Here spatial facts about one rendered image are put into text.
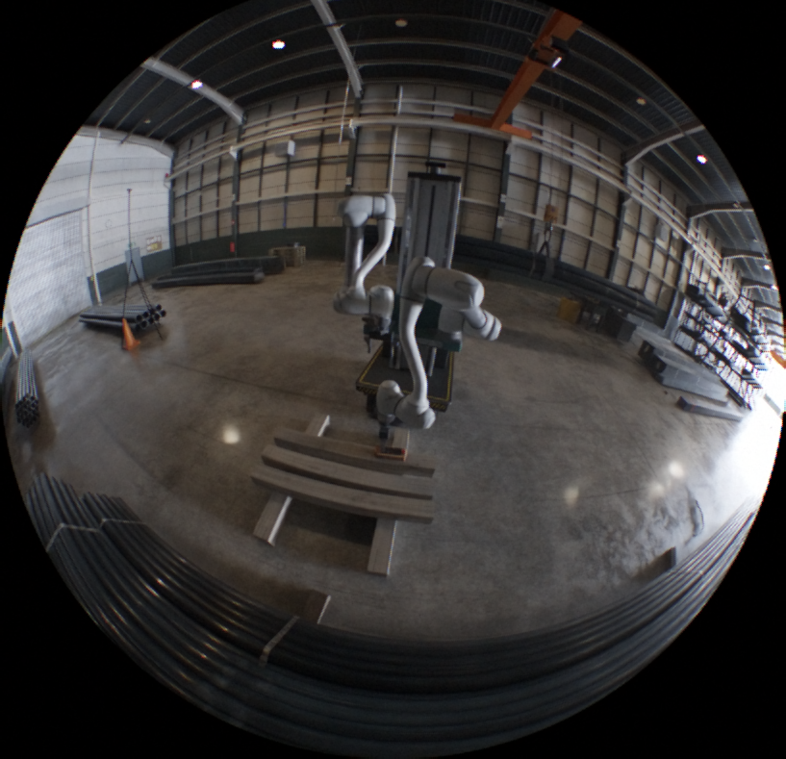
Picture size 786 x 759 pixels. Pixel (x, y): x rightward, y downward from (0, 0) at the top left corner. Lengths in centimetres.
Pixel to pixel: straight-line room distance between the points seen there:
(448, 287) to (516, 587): 151
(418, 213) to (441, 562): 206
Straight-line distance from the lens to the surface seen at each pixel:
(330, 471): 139
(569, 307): 723
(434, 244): 169
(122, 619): 79
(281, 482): 140
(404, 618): 136
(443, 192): 172
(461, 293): 88
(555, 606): 167
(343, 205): 140
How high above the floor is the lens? 134
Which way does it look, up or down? 31 degrees down
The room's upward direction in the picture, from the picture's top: 6 degrees clockwise
